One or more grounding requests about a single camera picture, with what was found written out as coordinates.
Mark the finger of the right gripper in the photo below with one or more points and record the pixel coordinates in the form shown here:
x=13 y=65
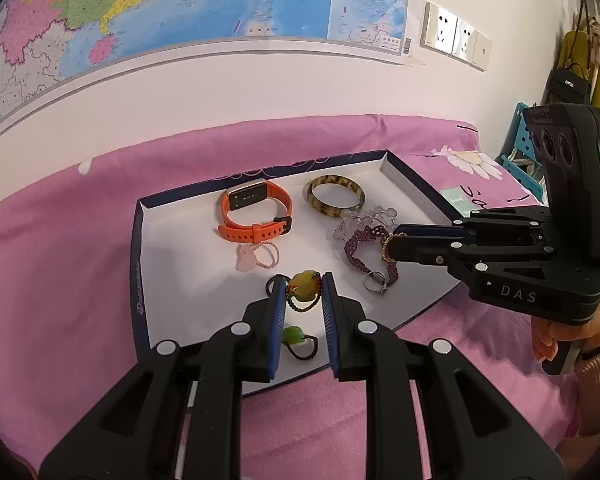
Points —
x=426 y=250
x=429 y=231

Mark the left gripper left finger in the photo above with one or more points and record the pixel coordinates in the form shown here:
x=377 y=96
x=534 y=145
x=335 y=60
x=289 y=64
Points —
x=176 y=412

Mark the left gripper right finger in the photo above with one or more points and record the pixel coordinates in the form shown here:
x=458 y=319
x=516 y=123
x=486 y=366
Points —
x=427 y=405

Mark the tortoiseshell bangle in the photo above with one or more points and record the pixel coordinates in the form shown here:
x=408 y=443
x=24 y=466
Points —
x=334 y=195

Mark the orange smart watch band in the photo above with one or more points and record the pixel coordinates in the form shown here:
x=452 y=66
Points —
x=255 y=212

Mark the person right hand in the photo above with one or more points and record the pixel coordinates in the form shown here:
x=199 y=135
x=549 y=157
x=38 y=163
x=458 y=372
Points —
x=547 y=335

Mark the blue perforated plastic basket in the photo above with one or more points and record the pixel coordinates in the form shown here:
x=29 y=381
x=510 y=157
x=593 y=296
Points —
x=518 y=156

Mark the pink sweater right sleeve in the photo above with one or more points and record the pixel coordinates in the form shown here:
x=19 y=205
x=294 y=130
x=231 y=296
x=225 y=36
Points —
x=588 y=376

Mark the dark blue box tray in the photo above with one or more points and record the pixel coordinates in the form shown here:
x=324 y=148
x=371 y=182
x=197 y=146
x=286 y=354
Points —
x=187 y=282

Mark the black handbag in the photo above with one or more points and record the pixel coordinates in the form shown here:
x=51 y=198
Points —
x=570 y=80

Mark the black tracking camera box right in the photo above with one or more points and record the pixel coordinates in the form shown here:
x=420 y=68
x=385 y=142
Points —
x=566 y=142

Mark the white wall socket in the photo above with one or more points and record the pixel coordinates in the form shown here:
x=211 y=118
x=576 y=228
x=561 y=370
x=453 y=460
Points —
x=465 y=40
x=438 y=29

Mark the white wall switch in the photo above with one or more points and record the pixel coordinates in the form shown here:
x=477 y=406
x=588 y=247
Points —
x=479 y=51

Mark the colourful wall map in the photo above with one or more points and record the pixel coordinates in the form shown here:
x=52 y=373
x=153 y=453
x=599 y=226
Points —
x=47 y=43

